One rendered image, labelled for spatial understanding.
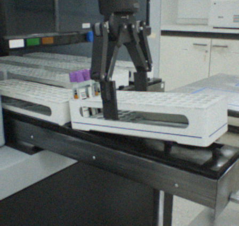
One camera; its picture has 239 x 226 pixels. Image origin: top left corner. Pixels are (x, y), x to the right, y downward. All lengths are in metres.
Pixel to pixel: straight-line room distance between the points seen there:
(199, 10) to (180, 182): 3.27
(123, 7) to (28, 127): 0.35
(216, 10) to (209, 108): 2.51
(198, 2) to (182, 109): 3.25
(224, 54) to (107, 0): 2.43
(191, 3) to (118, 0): 3.20
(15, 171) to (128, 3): 0.43
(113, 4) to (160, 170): 0.30
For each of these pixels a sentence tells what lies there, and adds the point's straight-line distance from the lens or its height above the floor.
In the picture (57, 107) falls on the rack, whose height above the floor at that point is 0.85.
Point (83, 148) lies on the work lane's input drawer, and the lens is 0.67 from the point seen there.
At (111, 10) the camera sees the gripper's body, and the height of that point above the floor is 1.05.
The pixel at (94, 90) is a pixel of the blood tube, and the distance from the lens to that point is 0.69.
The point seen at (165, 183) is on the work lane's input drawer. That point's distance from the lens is 0.58.
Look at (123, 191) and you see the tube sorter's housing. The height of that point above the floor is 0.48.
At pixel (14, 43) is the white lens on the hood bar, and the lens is 0.79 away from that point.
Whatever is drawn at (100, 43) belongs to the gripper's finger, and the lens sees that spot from 0.58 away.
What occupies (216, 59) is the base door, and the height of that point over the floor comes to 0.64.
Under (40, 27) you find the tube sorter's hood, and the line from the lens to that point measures 0.85.
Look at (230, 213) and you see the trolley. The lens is 1.45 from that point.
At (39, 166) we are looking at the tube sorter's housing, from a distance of 0.81.
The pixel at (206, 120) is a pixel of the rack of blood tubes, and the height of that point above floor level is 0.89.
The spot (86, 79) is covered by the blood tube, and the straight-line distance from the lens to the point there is 0.67.
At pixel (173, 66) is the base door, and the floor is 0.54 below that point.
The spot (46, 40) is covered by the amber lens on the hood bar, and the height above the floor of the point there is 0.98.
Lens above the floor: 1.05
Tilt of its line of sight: 16 degrees down
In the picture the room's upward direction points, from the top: straight up
